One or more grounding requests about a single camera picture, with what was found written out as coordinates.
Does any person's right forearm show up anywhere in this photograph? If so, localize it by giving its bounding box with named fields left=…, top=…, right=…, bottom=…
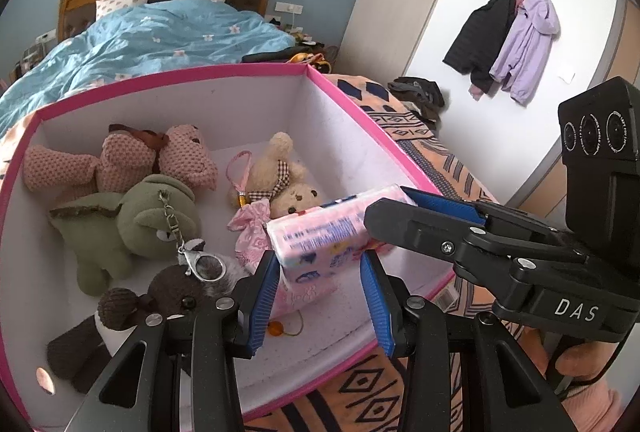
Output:
left=562, top=379, right=631, bottom=432

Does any pink storage box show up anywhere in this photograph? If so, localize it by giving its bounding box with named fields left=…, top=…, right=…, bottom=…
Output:
left=0, top=62, right=456, bottom=428

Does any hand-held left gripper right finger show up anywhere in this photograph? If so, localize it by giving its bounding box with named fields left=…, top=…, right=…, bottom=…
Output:
left=358, top=252, right=576, bottom=432

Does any yellow patterned cloth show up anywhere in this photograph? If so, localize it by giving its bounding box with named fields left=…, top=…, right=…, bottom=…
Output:
left=290, top=52, right=333, bottom=73

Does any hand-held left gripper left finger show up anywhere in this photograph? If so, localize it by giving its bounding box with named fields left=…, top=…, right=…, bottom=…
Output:
left=65, top=250, right=282, bottom=432

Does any tissue packet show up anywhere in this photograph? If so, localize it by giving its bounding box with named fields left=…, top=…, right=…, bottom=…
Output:
left=266, top=183, right=418, bottom=285

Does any pink patterned fabric charm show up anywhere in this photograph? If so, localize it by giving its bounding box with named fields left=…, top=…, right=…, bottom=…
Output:
left=227, top=199, right=273, bottom=268

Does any cluttered nightstand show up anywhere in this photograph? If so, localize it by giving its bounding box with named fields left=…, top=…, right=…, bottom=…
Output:
left=10, top=44, right=46, bottom=83

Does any pile of dark clothes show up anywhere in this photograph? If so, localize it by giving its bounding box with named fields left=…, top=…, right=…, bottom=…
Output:
left=387, top=77, right=446, bottom=130

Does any dark cloth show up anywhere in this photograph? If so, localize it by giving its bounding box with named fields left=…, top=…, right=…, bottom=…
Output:
left=241, top=44, right=326, bottom=64

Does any pink knitted plush toy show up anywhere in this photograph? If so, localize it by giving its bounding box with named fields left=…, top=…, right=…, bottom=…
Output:
left=22, top=124, right=220, bottom=194

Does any purple jacket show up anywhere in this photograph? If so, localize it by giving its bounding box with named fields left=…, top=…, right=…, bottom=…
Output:
left=489, top=0, right=561, bottom=105

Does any beige plush with plaid bow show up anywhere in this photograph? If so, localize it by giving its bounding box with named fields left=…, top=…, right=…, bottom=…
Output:
left=226, top=132, right=326, bottom=219

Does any small pink pouch with bead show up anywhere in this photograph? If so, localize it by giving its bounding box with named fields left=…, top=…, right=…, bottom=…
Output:
left=267, top=279, right=341, bottom=339

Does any orange blanket with navy pattern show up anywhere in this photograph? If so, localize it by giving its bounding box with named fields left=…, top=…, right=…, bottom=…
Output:
left=0, top=74, right=556, bottom=432

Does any blue floral duvet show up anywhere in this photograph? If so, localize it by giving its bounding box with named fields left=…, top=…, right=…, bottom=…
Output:
left=0, top=0, right=296, bottom=138

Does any green plush toy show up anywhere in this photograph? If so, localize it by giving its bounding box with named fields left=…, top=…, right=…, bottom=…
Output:
left=48, top=174, right=228, bottom=297

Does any nightstand with small items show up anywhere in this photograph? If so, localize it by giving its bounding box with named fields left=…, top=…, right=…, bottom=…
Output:
left=265, top=14, right=341, bottom=63

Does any person's right hand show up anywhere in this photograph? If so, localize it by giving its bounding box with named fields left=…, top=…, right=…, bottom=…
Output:
left=520, top=327, right=618, bottom=390

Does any black jacket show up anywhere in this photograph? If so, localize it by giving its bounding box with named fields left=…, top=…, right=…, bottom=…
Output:
left=443, top=0, right=516, bottom=100

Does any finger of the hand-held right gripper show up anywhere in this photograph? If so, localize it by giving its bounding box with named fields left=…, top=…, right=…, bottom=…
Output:
left=364, top=198, right=587, bottom=304
left=400, top=185, right=576, bottom=249

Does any dark brown plush bear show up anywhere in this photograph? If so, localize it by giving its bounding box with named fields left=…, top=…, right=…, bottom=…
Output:
left=46, top=239, right=246, bottom=395

